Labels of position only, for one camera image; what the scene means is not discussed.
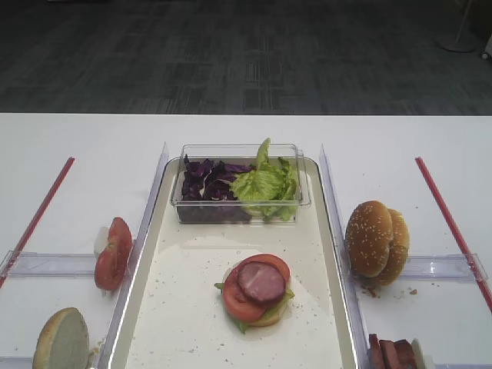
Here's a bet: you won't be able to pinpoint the round meat slice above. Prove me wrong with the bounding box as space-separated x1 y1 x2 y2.
237 261 287 306

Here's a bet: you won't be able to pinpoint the green lettuce leaves in container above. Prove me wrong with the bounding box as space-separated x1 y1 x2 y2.
230 138 298 221

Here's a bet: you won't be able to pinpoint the lettuce leaf on bun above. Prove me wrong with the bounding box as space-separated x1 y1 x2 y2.
214 283 295 334

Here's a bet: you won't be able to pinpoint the lower tomato slice on bun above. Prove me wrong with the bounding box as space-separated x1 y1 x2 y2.
221 268 267 322

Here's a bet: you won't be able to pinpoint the standing tomato slices left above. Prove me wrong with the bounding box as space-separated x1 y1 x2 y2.
95 217 133 291

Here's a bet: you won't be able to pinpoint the stack of meat slices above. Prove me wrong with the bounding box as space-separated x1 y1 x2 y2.
369 334 417 369

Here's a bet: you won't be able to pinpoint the clear plastic salad container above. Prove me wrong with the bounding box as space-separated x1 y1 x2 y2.
170 143 311 224

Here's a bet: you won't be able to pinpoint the purple cabbage leaves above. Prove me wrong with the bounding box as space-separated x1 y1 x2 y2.
181 155 255 201

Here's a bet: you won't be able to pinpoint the front sesame bun top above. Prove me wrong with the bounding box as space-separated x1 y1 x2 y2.
345 201 394 278

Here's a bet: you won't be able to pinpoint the sesame bun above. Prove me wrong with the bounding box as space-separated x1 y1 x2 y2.
345 201 394 278
377 209 410 285

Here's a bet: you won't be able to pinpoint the bottom bun on tray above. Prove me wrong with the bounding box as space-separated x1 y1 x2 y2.
225 285 295 334

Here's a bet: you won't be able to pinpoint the white metal tray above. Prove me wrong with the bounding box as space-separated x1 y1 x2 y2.
110 158 356 368

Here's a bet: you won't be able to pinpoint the rear sesame bun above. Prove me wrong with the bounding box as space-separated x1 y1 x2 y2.
377 209 410 285

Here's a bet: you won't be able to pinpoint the left red strip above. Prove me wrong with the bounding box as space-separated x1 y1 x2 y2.
0 157 75 287

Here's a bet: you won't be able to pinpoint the red strip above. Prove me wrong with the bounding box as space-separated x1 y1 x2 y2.
0 157 75 287
414 157 492 310

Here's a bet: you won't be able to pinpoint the upper right clear holder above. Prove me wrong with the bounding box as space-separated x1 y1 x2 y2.
399 254 488 283

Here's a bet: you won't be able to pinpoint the clear holder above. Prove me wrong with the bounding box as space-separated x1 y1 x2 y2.
1 251 96 278
399 254 488 283
0 357 32 369

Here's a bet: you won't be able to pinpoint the standing bun half left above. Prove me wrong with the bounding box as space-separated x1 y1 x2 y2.
32 307 89 369

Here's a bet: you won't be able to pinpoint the upper left clear holder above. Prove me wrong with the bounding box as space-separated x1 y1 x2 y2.
1 251 96 278

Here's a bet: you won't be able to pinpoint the white pusher block right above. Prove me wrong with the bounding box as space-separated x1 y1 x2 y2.
411 338 437 369

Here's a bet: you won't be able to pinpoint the right red strip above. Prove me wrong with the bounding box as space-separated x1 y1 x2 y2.
414 157 492 310

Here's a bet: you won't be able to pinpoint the stand base on floor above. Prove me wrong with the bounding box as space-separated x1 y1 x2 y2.
435 0 479 53

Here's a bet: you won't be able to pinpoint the lower left clear holder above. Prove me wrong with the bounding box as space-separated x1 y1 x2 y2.
0 357 32 369

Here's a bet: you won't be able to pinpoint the left clear divider rail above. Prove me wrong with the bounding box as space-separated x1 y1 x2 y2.
91 142 168 368

